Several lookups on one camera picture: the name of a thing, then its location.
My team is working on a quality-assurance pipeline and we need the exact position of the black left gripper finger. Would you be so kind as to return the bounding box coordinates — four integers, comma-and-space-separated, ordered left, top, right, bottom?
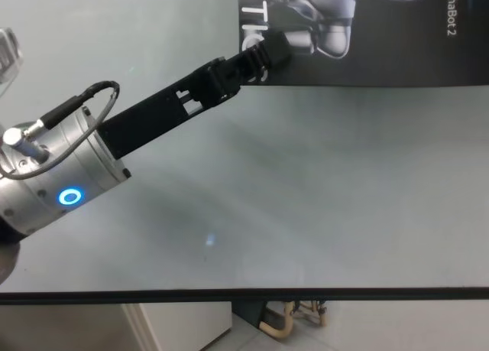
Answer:
238, 31, 292, 90

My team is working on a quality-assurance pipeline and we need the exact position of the black table edge frame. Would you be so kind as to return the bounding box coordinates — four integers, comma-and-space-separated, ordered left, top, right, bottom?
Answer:
0, 284, 489, 305

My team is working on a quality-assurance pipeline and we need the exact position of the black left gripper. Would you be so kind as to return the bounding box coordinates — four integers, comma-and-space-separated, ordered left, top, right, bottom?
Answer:
97, 54, 242, 161

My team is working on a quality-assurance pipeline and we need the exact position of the white cabinet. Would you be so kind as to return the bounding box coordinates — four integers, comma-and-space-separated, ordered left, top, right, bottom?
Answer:
122, 303, 234, 351

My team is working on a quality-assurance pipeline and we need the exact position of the beige tube frame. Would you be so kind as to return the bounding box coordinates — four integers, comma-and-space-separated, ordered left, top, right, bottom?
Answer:
292, 299, 330, 328

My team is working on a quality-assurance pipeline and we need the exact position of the left arm wrist cable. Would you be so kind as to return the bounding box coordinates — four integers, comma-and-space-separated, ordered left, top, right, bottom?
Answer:
0, 81, 120, 180

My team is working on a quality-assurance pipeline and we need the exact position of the grey metal box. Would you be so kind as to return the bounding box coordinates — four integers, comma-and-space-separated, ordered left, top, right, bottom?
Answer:
0, 28, 24, 86

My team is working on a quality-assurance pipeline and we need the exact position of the dark grey table leg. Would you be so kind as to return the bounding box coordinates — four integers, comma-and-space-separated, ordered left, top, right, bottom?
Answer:
231, 300, 268, 326

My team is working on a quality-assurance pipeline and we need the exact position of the black robot poster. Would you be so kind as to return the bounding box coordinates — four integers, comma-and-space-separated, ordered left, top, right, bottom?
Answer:
236, 0, 489, 87

